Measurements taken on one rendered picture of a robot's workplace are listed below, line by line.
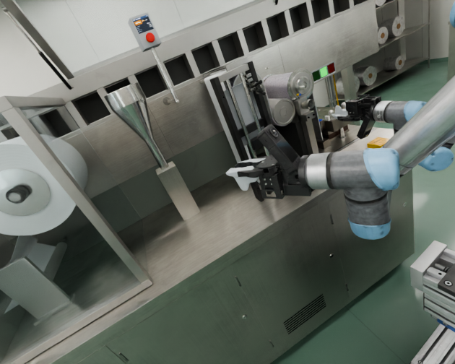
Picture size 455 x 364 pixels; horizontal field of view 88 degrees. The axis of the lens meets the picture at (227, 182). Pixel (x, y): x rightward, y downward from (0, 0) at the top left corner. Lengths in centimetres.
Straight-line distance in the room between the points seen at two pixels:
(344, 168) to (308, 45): 128
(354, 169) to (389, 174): 5
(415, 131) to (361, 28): 145
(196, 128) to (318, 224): 79
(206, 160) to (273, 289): 76
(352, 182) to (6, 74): 372
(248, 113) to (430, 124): 60
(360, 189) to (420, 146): 15
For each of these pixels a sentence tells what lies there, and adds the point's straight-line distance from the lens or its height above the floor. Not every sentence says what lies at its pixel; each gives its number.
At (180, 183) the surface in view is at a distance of 111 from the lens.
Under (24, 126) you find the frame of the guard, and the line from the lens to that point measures 78.
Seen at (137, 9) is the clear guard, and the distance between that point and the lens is 123.
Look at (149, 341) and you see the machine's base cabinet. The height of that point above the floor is 72.
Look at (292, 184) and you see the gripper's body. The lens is 55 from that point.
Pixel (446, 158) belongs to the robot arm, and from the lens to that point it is 92.
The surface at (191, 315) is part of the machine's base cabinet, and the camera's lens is 107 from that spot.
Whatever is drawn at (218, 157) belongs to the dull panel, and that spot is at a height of 101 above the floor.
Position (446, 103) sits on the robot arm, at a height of 128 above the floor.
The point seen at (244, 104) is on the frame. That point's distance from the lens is 97.
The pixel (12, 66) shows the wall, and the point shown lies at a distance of 383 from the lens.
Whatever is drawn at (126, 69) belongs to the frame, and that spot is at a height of 160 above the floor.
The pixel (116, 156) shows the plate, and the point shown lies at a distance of 133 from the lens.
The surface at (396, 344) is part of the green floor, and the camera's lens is 166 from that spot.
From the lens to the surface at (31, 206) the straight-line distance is 85.
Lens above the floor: 148
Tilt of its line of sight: 26 degrees down
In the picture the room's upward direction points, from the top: 24 degrees counter-clockwise
